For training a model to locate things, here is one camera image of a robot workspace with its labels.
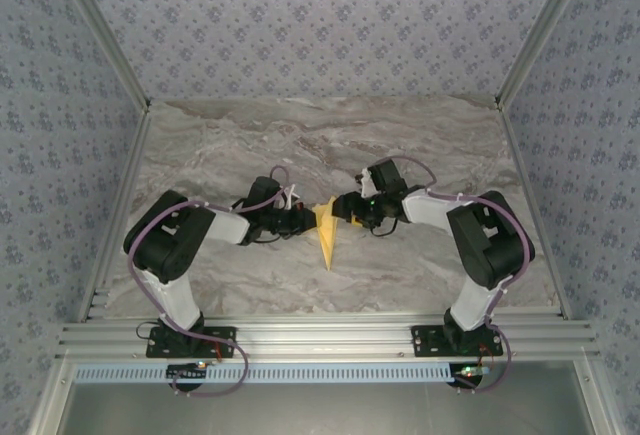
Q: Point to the long aluminium base rail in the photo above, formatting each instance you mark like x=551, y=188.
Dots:
x=320, y=335

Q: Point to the yellow paper sheet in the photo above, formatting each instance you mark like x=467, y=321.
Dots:
x=327, y=235

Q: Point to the small black controller board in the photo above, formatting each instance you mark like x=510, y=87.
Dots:
x=187, y=372
x=467, y=372

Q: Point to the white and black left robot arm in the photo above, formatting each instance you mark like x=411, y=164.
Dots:
x=165, y=240

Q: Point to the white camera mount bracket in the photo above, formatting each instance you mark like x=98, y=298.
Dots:
x=291, y=200
x=366, y=182

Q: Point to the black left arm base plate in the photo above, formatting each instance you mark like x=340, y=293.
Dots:
x=225, y=337

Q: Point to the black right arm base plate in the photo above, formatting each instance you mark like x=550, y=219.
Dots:
x=425, y=340

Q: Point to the white left camera mount bracket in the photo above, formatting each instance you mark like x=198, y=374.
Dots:
x=291, y=200

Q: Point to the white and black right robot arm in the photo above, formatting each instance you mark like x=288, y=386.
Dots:
x=495, y=250

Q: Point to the aluminium lower frame bar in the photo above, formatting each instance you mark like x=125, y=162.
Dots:
x=50, y=400
x=592, y=400

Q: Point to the grey metal sheet panel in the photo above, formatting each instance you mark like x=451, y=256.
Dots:
x=320, y=410

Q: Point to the aluminium side rail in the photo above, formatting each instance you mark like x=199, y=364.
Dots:
x=522, y=180
x=127, y=180

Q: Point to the aluminium corner post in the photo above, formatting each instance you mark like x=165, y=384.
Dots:
x=542, y=30
x=106, y=30

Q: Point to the white right camera mount bracket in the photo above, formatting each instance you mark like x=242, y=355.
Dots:
x=366, y=182

